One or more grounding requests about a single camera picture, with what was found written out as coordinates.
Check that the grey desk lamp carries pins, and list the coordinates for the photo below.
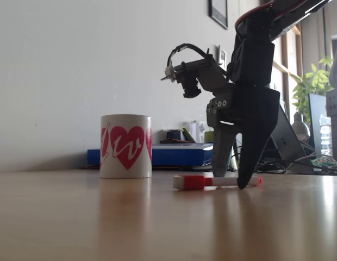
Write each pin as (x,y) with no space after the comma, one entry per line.
(300,127)

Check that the black picture frame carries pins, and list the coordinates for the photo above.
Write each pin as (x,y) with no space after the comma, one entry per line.
(218,12)

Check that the dark computer monitor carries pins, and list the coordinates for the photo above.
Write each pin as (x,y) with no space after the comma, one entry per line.
(316,122)

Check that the clear plastic container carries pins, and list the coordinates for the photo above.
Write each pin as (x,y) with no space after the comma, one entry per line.
(197,130)

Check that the dark small box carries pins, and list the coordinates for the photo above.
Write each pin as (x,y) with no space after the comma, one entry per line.
(175,134)

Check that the clear plastic water bottle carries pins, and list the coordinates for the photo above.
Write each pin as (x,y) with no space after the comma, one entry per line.
(325,136)

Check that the green cup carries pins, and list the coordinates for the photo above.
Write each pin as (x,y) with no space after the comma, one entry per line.
(208,136)

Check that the dark slanted stand panel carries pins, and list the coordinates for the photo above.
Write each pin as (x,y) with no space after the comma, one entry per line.
(285,136)

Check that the blue binder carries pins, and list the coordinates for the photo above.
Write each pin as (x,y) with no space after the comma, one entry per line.
(179,156)

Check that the green printed packet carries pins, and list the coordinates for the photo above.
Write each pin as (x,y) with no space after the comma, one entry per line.
(324,161)

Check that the white cup pink hearts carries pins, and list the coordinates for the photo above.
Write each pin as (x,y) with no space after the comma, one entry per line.
(126,146)

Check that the small framed wall picture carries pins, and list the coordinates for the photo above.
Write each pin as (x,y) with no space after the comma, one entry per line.
(222,57)

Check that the green potted plant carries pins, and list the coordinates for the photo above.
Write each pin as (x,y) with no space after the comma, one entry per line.
(312,81)

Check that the black camera on grey mount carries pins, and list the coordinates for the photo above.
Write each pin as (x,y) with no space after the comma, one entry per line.
(201,74)

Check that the white marker pen red cap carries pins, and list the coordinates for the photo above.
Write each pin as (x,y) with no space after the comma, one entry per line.
(195,182)

